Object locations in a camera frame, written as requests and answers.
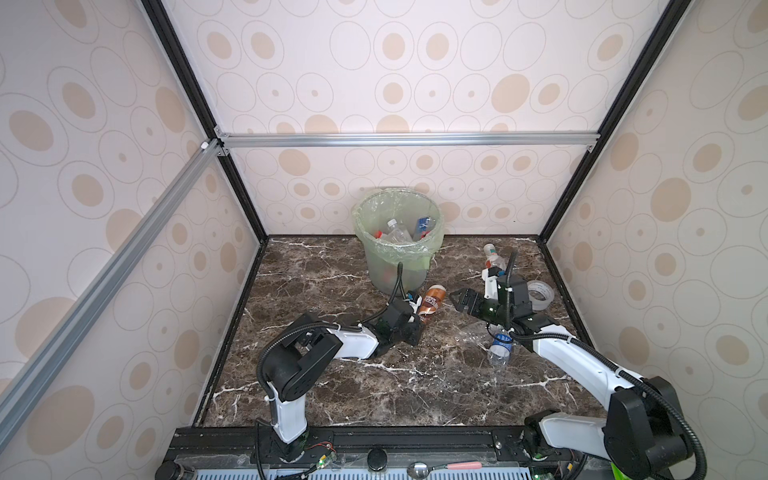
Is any metal spoon pink handle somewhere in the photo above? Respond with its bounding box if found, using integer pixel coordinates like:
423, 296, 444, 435
406, 461, 482, 480

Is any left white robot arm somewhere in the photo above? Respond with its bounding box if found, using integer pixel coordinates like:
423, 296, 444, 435
257, 297, 424, 446

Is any black round knob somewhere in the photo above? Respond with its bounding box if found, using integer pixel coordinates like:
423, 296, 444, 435
366, 448, 388, 473

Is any black corrugated cable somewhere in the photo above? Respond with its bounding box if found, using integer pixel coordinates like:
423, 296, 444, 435
255, 261, 407, 397
500, 250, 709, 480

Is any right black corrugated cable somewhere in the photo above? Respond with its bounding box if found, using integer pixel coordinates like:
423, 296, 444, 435
500, 250, 709, 480

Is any clear bottle green white label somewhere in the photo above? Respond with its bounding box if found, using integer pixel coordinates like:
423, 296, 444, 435
483, 243, 507, 271

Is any brown tea bottle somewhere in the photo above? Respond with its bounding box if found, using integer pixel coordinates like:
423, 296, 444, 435
418, 284, 447, 317

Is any left slanted aluminium bar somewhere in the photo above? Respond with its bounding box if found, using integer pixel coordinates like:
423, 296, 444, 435
1, 138, 223, 449

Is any left black corrugated cable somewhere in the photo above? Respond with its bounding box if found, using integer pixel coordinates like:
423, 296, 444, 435
255, 261, 407, 397

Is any green packet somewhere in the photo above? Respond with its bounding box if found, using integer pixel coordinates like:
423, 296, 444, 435
610, 463, 631, 480

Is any blue label bottle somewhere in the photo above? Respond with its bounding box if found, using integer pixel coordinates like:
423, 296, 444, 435
414, 216, 436, 239

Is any clear bottle blue cap right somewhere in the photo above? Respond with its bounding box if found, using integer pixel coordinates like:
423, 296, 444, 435
488, 331, 515, 368

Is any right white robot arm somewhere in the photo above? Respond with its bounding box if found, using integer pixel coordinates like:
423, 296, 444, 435
448, 268, 707, 479

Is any clear square bottle white cap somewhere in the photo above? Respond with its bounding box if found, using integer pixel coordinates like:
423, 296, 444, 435
381, 219, 413, 245

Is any clear adhesive tape roll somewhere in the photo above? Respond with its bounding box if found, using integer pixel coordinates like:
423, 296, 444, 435
527, 280, 555, 312

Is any horizontal aluminium frame bar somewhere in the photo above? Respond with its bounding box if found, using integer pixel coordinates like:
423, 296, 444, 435
203, 130, 600, 152

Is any grey mesh waste bin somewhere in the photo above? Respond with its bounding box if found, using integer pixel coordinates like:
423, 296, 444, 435
353, 189, 446, 295

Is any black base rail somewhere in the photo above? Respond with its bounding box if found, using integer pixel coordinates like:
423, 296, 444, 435
155, 425, 583, 479

